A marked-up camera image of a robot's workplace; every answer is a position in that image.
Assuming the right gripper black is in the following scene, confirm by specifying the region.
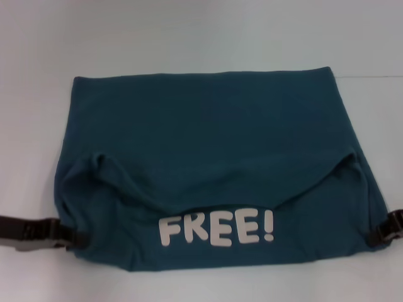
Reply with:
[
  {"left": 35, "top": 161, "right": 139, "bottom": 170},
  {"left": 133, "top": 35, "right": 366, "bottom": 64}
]
[{"left": 366, "top": 208, "right": 403, "bottom": 248}]

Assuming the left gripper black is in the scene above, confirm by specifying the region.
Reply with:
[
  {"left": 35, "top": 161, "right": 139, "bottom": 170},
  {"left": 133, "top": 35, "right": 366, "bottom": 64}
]
[{"left": 0, "top": 213, "right": 91, "bottom": 253}]

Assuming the blue t-shirt with white print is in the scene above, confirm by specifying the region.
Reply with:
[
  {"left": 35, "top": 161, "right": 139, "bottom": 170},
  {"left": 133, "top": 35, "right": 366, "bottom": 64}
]
[{"left": 54, "top": 65, "right": 390, "bottom": 284}]

